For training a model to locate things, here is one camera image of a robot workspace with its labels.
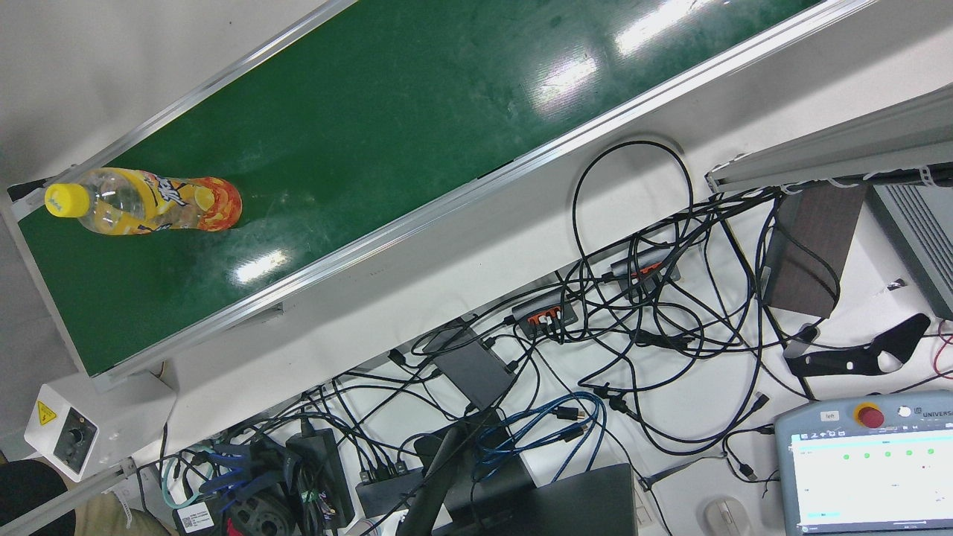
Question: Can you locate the black orange USB hub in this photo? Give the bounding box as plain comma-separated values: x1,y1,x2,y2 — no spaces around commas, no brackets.
609,249,680,299
511,289,580,337

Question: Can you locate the green conveyor belt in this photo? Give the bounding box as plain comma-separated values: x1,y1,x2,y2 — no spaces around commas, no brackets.
0,0,879,392

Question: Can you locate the yellow-capped orange drink bottle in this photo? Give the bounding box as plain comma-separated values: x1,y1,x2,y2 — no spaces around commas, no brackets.
43,167,243,236

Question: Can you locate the black power adapter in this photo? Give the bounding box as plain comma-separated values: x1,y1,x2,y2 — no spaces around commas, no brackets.
285,428,357,529

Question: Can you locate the black computer monitor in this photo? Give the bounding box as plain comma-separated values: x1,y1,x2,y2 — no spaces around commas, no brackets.
447,463,637,536

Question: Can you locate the long black looped cable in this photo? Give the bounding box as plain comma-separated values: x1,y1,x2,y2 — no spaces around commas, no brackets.
572,140,695,299

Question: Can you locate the white computer mouse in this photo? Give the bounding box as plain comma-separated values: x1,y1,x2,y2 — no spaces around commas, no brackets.
704,497,745,536

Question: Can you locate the aluminium profile post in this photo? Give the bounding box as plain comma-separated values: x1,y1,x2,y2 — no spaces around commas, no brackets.
705,89,953,196

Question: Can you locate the grey ribbed controller box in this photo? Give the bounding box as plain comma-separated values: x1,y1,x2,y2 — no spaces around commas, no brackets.
867,182,953,321

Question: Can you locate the black multi-port hub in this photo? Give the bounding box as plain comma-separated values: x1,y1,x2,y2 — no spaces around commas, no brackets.
356,462,425,518

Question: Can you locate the person in khaki and black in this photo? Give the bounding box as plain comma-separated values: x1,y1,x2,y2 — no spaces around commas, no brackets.
0,458,176,536

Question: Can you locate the brown wooden block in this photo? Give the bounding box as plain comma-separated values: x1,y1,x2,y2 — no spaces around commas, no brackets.
763,184,868,319

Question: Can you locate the dark grey flat box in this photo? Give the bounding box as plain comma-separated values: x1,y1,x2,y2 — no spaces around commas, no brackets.
432,328,518,410

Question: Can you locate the blue cable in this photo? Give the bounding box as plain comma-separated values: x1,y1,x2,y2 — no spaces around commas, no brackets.
474,392,608,477

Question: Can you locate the black flat bracket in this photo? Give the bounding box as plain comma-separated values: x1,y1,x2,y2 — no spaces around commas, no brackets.
783,313,933,379

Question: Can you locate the black monitor stand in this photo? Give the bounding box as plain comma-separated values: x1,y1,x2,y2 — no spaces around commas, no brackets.
398,417,507,536

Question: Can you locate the black metal mount part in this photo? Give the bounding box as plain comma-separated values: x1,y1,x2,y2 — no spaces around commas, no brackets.
227,490,293,536

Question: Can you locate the grey teach pendant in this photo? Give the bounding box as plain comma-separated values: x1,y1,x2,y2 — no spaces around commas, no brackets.
774,391,953,536

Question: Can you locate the white conveyor control box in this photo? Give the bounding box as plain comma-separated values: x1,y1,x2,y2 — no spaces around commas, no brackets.
24,371,178,482

